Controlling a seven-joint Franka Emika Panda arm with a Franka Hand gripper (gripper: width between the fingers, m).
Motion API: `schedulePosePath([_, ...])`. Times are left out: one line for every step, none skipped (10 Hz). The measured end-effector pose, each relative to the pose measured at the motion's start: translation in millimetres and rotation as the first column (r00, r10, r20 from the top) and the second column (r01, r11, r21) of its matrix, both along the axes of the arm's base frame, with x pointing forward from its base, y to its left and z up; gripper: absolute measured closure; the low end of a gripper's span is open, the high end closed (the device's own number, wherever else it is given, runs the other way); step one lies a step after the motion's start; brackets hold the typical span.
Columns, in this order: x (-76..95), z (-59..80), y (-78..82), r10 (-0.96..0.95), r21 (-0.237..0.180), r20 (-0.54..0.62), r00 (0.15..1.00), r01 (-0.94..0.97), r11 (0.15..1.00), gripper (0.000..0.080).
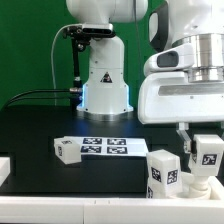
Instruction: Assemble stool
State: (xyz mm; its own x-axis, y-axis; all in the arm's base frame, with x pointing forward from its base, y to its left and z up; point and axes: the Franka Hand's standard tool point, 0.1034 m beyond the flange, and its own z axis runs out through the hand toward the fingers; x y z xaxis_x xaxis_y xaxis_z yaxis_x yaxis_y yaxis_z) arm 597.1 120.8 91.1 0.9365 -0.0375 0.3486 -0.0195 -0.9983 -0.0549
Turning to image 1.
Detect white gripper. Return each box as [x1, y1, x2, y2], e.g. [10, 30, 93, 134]
[138, 72, 224, 154]

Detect white round stool seat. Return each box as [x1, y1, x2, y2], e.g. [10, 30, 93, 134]
[146, 173, 214, 200]

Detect white marker sheet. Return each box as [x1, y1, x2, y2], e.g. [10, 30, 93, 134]
[64, 136, 148, 157]

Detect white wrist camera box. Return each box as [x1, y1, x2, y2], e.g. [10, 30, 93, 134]
[144, 43, 195, 76]

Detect black camera stand pole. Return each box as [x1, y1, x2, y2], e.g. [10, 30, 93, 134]
[70, 38, 90, 109]

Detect black camera on stand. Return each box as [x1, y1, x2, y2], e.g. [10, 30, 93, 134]
[63, 23, 116, 39]

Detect grey camera cable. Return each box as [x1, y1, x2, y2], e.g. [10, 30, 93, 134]
[50, 23, 80, 107]

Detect black base cables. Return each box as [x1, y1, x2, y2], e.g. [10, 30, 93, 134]
[2, 87, 83, 110]

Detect white left rail block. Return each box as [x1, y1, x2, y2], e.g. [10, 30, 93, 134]
[0, 157, 10, 186]

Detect white front rail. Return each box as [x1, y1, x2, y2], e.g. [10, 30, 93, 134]
[0, 197, 224, 224]

